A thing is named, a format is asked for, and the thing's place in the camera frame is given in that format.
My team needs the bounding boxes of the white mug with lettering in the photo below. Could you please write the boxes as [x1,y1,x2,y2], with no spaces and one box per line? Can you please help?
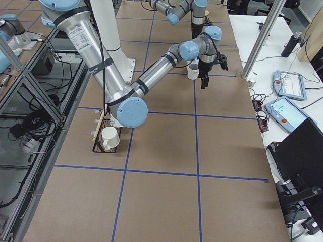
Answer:
[101,127,120,150]

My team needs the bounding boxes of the black wire mug rack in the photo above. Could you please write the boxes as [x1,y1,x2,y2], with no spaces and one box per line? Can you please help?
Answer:
[90,101,124,154]

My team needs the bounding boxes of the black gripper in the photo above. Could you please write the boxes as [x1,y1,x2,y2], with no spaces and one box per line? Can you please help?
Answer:
[191,17,212,38]
[198,53,228,89]

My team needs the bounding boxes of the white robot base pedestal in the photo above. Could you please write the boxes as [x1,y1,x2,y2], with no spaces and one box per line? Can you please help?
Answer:
[108,47,136,83]

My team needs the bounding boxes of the teach pendant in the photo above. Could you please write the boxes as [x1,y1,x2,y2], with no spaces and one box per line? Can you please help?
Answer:
[265,96,310,133]
[273,70,307,101]

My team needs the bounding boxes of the near teach pendant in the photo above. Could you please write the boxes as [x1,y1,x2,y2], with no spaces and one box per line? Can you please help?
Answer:
[265,96,310,133]

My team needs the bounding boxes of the black box under frame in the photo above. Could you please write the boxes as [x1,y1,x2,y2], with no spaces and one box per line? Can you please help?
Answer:
[31,51,55,76]

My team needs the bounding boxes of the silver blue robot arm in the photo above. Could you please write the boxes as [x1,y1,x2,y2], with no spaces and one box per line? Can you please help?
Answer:
[41,1,227,128]
[148,0,213,39]

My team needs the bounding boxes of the white cup with handle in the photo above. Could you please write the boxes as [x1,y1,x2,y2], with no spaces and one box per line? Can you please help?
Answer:
[186,63,199,80]

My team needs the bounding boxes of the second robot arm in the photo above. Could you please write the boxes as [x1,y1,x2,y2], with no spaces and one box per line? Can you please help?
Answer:
[1,7,121,53]

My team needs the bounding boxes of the white mug upside down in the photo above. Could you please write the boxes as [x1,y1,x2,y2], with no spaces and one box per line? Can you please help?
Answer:
[110,116,123,128]

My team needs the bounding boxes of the black monitor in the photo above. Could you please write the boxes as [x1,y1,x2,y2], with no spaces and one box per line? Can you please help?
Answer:
[268,118,322,228]

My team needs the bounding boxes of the black power strip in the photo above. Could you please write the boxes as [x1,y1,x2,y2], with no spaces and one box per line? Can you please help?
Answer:
[252,100,269,133]

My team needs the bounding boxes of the aluminium frame post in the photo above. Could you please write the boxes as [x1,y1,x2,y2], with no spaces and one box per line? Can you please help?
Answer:
[242,0,286,79]

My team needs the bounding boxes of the far teach pendant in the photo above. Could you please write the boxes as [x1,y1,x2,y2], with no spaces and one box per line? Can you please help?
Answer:
[273,70,307,101]

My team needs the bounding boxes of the black water bottle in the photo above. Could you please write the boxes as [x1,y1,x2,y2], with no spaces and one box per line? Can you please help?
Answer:
[281,31,302,57]

